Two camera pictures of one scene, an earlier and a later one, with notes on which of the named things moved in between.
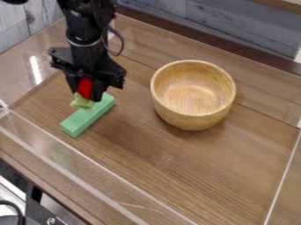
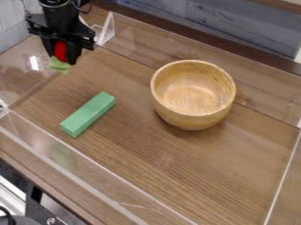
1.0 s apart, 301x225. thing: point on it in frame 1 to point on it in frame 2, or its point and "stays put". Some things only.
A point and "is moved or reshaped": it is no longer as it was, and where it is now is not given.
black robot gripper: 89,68 to 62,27
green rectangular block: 79,121 stays put
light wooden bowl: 193,93 stays put
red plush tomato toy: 85,86 is moved or reshaped
